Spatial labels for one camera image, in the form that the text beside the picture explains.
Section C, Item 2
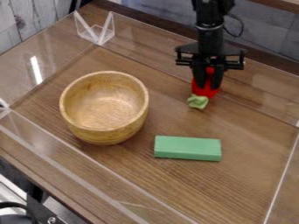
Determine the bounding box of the green rectangular sponge block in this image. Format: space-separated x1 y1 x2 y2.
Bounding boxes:
154 136 222 162

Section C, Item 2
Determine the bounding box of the wooden bowl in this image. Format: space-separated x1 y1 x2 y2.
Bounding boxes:
61 71 150 145

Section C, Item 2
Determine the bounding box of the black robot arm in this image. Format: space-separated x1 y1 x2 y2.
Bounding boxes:
176 0 246 91

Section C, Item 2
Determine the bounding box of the black cable and clamp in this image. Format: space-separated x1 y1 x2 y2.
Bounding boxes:
0 193 69 224

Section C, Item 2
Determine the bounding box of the clear acrylic tray enclosure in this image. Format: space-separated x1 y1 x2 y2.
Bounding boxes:
0 16 299 224

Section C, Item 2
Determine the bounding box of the red plush strawberry toy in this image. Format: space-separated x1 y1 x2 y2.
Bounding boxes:
188 66 220 109

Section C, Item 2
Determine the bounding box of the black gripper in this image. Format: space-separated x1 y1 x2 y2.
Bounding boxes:
176 42 248 89

